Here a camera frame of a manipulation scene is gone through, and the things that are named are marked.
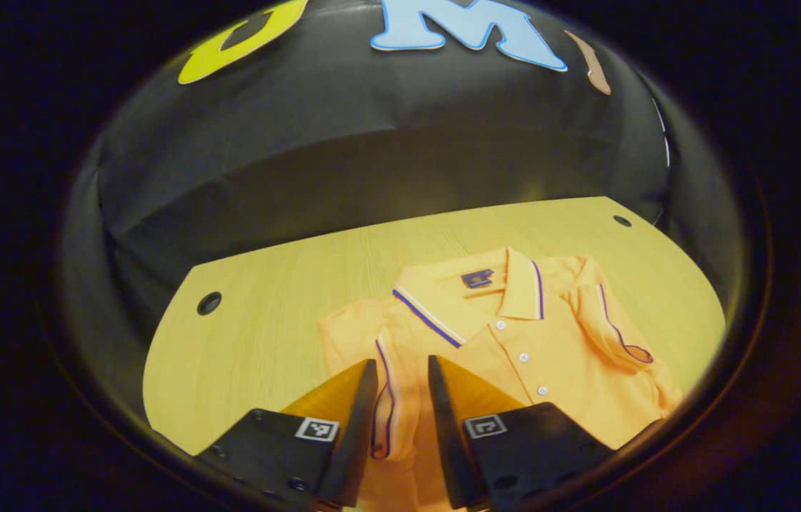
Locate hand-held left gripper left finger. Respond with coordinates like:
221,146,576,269
194,358,379,510

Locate black backdrop cloth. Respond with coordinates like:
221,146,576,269
59,0,746,427

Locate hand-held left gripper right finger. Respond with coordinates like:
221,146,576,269
427,355,615,512

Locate orange T-shirt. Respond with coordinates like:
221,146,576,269
316,245,685,512

